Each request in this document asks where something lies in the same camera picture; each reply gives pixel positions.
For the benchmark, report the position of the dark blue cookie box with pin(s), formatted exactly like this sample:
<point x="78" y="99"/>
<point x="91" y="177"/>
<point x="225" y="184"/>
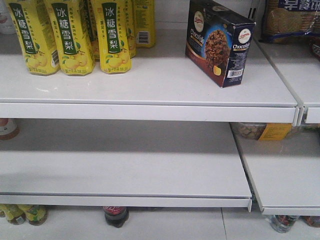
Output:
<point x="218" y="41"/>

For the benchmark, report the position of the white shelf board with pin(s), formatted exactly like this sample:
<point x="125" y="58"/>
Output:
<point x="284" y="174"/>
<point x="163" y="84"/>
<point x="131" y="163"/>
<point x="299" y="70"/>

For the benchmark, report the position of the yellow labelled snack jar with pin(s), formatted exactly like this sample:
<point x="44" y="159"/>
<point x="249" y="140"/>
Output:
<point x="263" y="131"/>

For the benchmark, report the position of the cola bottle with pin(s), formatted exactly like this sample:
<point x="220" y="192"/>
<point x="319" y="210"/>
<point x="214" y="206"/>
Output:
<point x="116" y="216"/>

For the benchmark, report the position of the yellow pear drink bottle rear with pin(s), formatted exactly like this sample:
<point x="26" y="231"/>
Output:
<point x="144" y="23"/>

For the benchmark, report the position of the yellow pear drink bottle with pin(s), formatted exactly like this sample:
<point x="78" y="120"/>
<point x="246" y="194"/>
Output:
<point x="75" y="53"/>
<point x="35" y="35"/>
<point x="144" y="23"/>
<point x="114" y="54"/>

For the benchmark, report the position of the yellow pear drink bottle middle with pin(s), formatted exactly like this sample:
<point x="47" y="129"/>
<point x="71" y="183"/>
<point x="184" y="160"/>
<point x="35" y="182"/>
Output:
<point x="75" y="53"/>

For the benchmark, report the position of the yellow pear drink bottle right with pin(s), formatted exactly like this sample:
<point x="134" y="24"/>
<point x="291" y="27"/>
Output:
<point x="114" y="54"/>

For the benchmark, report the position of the white right lower shelf board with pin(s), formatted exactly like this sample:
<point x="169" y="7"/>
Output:
<point x="284" y="174"/>

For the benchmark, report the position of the white right upper shelf board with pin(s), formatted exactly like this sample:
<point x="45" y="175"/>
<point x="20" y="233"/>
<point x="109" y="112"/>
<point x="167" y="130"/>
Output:
<point x="299" y="70"/>

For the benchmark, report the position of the peach drink bottle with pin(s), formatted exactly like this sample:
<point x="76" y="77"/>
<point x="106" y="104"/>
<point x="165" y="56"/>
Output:
<point x="8" y="129"/>

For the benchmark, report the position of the green tea bottle right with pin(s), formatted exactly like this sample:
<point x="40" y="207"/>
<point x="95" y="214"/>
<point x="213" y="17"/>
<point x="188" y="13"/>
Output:
<point x="36" y="215"/>

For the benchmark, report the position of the green tea bottle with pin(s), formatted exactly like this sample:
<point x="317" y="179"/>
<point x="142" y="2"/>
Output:
<point x="13" y="214"/>
<point x="36" y="215"/>

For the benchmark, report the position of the biscuit bag blue trim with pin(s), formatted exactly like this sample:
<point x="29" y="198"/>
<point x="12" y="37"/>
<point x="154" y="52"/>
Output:
<point x="286" y="21"/>

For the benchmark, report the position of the yellow pear drink bottle left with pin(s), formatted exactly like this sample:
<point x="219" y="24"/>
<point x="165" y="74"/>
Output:
<point x="35" y="35"/>

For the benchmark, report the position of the clear bottle red label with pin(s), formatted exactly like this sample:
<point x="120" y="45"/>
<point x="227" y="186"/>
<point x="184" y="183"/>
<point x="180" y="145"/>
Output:
<point x="283" y="223"/>

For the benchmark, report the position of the green tea bottle left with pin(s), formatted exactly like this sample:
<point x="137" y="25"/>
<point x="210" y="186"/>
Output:
<point x="13" y="214"/>

